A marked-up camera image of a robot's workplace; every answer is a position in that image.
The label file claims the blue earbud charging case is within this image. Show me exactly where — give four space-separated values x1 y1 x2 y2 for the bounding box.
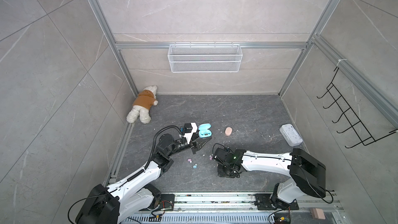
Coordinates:
198 123 212 138

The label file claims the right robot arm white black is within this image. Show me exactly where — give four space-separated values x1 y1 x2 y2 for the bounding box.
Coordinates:
212 147 327 210

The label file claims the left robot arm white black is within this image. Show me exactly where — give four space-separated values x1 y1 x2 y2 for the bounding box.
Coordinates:
74 132 212 224

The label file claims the peach earbud charging case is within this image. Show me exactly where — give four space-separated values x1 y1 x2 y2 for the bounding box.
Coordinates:
224 127 233 136

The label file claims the teddy bear with brown hoodie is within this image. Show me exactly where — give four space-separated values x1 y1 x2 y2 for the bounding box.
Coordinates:
126 86 158 124

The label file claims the white power strip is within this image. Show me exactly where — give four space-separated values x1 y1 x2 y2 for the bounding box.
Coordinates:
279 124 303 147

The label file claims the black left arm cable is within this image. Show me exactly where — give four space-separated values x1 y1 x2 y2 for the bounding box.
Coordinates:
144 125 183 170

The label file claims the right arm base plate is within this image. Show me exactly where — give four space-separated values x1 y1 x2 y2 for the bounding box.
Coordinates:
254 194 299 211

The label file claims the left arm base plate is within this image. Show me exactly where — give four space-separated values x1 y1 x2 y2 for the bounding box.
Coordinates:
147 194 175 211

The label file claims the white wire mesh basket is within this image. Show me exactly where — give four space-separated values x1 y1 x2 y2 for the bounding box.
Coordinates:
167 44 243 73

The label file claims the pink box on rail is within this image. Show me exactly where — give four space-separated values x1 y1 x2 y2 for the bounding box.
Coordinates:
310 208 326 220

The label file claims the black wire hook rack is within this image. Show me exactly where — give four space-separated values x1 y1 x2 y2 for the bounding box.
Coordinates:
317 67 398 149

